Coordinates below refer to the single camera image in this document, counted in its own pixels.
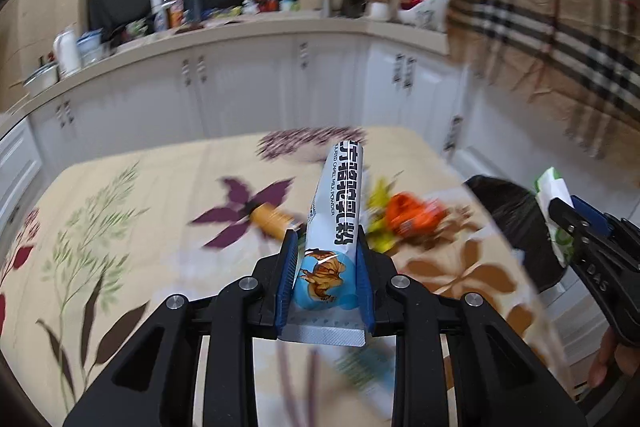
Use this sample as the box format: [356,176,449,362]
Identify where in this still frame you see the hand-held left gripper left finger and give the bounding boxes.
[62,229,301,427]

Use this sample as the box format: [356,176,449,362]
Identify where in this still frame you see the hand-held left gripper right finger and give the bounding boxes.
[352,237,588,427]

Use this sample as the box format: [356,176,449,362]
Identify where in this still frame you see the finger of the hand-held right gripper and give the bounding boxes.
[571,195,640,254]
[547,197,603,264]

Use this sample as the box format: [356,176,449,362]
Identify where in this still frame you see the green white packet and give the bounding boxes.
[532,167,577,268]

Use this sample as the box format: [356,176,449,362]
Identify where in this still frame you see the black trash bin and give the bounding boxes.
[462,174,581,293]

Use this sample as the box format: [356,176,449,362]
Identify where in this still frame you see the white milk powder stick packet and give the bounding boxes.
[277,139,371,348]

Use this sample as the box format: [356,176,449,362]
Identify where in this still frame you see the yellow wrapper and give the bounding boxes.
[362,177,402,254]

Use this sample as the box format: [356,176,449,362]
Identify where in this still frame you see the orange snack wrapper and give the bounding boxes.
[385,192,449,240]

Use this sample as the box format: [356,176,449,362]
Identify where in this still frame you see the person's right hand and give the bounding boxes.
[587,331,640,389]

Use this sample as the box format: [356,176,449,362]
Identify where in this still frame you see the floral tablecloth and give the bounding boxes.
[0,125,571,427]

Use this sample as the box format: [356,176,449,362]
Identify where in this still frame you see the white kitchen cabinets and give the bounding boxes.
[0,29,640,388]

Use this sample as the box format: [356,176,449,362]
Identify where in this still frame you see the plaid cloth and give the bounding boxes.
[446,0,640,158]

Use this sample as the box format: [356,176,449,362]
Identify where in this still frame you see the white cleaner bottle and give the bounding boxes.
[150,0,169,32]

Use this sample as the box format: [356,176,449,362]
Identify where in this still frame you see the chrome faucet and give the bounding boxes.
[162,0,202,28]

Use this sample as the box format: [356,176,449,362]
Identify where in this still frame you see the clear plastic container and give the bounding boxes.
[77,29,107,66]

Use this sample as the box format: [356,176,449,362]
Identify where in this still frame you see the white kettle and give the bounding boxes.
[53,29,82,78]

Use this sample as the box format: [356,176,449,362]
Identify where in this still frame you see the metal bowl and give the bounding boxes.
[22,63,61,92]

